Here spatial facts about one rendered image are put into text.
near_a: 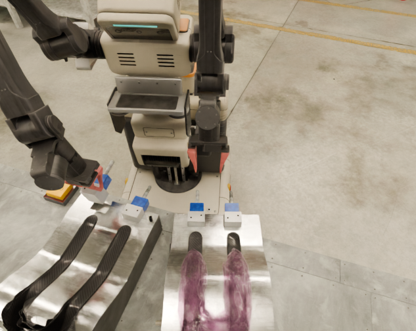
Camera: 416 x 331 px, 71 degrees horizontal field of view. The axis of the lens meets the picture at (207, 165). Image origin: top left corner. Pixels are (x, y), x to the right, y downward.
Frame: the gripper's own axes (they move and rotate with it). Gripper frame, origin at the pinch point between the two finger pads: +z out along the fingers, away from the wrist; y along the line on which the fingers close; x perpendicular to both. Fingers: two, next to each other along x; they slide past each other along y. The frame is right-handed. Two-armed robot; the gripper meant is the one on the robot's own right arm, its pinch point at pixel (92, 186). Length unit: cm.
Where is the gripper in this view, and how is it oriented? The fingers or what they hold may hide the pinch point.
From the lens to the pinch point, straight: 88.3
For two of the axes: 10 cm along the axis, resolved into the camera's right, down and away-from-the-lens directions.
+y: 9.4, 1.5, -3.0
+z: 1.6, 5.7, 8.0
